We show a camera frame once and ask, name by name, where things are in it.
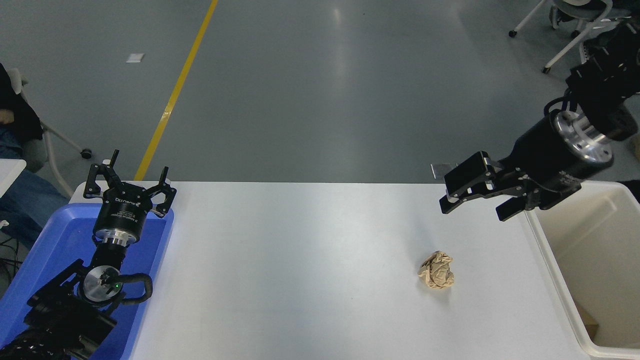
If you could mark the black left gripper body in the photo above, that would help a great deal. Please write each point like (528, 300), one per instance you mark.
(120, 215)

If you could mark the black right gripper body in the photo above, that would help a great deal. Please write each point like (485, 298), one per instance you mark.
(537, 160)

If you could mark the tan paper ball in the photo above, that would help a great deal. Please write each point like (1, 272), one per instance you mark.
(437, 270)

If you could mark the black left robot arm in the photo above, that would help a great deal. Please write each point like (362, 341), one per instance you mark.
(60, 320)

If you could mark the person's hand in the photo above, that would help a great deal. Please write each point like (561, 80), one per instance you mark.
(5, 117)

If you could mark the metal floor outlet cover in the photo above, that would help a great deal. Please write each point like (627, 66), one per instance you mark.
(440, 171)

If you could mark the blue plastic tray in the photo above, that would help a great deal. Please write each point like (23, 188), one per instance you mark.
(55, 235)

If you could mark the white office chair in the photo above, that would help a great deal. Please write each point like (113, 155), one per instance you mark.
(585, 10)
(35, 155)

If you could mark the small white table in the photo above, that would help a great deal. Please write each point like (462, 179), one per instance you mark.
(10, 172)

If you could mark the large pale plastic bin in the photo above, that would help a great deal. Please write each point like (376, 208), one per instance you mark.
(590, 250)

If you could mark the black object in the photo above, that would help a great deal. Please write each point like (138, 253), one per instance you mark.
(631, 190)

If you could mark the brown paper scrap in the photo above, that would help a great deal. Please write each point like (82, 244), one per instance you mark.
(587, 320)

